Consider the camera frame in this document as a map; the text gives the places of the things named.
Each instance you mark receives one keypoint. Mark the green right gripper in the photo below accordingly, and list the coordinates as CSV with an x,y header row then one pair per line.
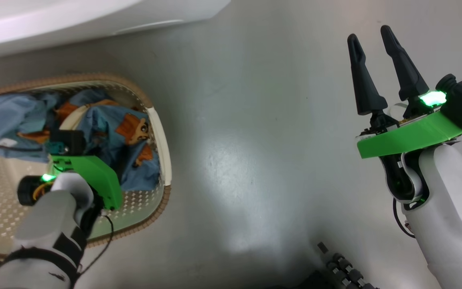
x,y
407,136

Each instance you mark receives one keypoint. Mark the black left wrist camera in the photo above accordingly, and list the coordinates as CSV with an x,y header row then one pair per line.
x,y
70,140

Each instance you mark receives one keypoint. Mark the cream basket with brown rim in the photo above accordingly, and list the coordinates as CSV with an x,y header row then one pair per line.
x,y
2,200

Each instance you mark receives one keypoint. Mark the white washing machine body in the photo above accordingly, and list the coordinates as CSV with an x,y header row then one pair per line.
x,y
74,20

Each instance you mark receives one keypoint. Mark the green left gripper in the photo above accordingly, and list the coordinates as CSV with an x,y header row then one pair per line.
x,y
98,176

